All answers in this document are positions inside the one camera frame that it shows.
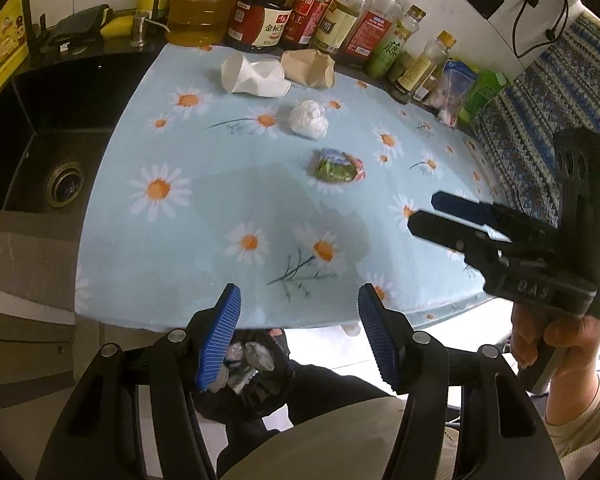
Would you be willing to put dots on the yellow dish soap pouch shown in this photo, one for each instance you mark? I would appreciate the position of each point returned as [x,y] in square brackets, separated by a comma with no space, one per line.
[2,40]

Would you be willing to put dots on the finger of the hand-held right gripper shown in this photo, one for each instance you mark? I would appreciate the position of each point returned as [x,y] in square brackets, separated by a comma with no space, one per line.
[457,205]
[440,227]

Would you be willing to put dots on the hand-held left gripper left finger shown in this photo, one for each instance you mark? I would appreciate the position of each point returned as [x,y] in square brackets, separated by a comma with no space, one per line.
[220,342]

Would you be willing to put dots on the pale bottle with yellow cap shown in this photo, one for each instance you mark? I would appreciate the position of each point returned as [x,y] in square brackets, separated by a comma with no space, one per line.
[417,72]

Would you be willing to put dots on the person's foot in black sandal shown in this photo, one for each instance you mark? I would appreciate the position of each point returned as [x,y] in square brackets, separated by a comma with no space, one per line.
[280,341]

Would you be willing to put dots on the yellow sponge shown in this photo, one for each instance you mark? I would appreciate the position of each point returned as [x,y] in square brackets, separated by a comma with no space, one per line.
[119,26]

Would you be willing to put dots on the person's right hand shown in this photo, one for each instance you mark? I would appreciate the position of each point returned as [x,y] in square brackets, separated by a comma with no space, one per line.
[577,347]

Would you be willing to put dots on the white and blue seasoning bag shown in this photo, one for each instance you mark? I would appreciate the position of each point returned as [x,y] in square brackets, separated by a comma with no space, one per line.
[457,85]

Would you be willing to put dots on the colourful snack wrapper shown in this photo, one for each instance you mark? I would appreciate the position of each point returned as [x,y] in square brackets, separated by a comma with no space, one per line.
[337,166]

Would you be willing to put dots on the white tissue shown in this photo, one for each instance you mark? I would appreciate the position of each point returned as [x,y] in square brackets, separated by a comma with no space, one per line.
[260,355]

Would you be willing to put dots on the gold cap bottle red label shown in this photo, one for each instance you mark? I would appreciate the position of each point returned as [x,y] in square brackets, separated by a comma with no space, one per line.
[370,35]

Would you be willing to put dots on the clear bottle with yellow cap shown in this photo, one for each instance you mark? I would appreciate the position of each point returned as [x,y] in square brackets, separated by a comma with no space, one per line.
[337,22]

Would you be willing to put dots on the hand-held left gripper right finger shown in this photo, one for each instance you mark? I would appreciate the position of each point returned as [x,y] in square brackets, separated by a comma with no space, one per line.
[380,342]

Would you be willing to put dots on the balled white plastic bag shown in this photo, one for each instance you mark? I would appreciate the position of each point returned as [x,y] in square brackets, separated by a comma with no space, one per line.
[307,120]

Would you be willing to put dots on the black faucet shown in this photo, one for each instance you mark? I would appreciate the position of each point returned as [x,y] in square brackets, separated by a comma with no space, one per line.
[32,25]

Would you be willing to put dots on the black cap bottle red label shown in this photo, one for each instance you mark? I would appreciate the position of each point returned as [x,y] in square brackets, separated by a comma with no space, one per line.
[307,15]

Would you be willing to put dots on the large cooking oil jug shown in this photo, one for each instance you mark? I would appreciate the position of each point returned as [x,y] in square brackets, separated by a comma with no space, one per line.
[200,12]

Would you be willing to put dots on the black kitchen sink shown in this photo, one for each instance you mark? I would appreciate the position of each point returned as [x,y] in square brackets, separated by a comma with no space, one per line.
[35,125]

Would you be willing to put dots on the metal soap dispenser pump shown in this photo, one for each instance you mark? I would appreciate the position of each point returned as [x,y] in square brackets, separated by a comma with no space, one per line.
[140,30]

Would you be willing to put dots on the small white and red packet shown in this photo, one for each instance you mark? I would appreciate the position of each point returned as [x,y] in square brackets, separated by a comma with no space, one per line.
[447,117]

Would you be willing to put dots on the silver foil bag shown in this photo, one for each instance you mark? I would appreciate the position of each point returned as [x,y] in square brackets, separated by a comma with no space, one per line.
[242,379]

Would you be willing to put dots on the black cloth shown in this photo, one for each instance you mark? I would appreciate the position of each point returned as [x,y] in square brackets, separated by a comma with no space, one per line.
[80,22]

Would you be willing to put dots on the dark sauce jug red label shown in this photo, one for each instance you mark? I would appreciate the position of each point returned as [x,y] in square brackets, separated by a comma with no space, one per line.
[257,22]

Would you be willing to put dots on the blue daisy print tablecloth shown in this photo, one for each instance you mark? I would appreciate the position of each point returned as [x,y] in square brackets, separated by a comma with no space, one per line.
[220,185]

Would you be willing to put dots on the blue patterned curtain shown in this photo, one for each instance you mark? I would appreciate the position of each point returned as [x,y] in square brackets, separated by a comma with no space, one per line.
[525,125]

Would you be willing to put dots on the green bottle with gold cap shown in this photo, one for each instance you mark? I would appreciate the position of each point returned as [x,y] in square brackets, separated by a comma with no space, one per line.
[387,52]

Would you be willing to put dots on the grey kitchen cabinet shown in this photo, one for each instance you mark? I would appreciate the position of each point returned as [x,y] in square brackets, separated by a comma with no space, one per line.
[25,310]

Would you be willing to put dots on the green seasoning pouch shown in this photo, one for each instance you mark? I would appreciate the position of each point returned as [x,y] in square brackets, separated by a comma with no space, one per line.
[482,97]

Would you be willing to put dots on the small brown jar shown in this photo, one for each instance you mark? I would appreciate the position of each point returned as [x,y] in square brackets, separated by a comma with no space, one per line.
[430,91]

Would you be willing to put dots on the brown paper cup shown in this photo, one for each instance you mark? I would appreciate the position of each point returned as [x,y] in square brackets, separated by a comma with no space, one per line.
[307,67]

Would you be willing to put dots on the person's right forearm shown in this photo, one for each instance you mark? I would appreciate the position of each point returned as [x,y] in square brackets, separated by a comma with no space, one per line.
[585,420]

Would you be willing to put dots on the crushed white paper cup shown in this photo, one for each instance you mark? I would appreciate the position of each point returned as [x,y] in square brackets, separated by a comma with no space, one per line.
[252,77]

